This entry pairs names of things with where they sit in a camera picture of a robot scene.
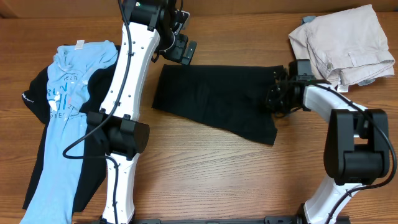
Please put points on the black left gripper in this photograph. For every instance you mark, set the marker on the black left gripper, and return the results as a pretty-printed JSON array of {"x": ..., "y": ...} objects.
[{"x": 188, "y": 52}]

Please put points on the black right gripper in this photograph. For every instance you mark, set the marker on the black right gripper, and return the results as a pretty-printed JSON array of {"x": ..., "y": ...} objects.
[{"x": 270, "y": 102}]

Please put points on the black t-shirt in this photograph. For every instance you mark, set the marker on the black t-shirt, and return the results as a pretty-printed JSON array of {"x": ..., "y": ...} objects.
[
  {"x": 226, "y": 97},
  {"x": 94, "y": 165}
]

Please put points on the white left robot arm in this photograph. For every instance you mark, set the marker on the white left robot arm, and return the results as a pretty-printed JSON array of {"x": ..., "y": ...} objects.
[{"x": 151, "y": 29}]

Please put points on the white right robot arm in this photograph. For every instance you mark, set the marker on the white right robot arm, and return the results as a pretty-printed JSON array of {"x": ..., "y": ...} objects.
[{"x": 358, "y": 154}]

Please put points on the white folded garment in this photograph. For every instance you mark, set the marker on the white folded garment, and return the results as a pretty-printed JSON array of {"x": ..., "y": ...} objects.
[{"x": 345, "y": 48}]

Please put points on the blue garment under white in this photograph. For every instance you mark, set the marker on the blue garment under white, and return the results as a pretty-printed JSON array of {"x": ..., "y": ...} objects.
[{"x": 307, "y": 19}]

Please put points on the black t-shirt under blue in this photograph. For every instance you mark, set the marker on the black t-shirt under blue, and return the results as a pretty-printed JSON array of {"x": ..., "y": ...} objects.
[{"x": 94, "y": 165}]

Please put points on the light blue t-shirt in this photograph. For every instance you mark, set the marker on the light blue t-shirt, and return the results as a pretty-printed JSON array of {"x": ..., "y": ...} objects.
[{"x": 66, "y": 91}]

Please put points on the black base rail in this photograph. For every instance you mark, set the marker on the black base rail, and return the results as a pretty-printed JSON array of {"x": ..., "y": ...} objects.
[{"x": 266, "y": 220}]

